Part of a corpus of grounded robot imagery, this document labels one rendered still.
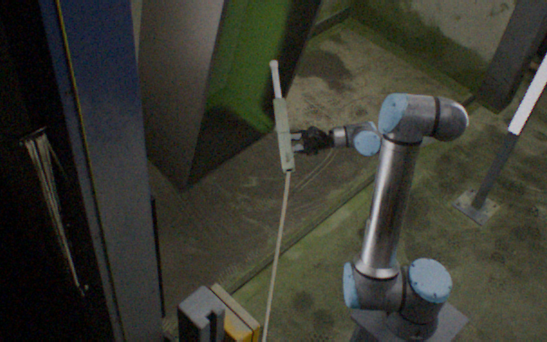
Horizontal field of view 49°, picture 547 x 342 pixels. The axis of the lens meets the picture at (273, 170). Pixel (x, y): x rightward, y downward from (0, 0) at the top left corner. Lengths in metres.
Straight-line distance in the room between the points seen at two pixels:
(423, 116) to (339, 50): 2.61
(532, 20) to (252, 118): 1.75
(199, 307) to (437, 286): 1.15
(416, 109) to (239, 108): 1.47
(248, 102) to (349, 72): 1.24
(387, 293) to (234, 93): 1.48
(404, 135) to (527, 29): 2.23
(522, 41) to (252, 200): 1.86
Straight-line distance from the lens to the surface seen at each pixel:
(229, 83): 3.07
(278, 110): 2.40
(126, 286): 1.80
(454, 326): 2.29
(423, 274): 2.02
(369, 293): 1.98
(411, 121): 1.72
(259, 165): 3.39
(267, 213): 3.17
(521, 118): 3.07
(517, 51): 3.95
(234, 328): 1.09
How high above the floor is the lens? 2.52
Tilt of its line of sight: 47 degrees down
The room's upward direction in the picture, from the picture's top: 7 degrees clockwise
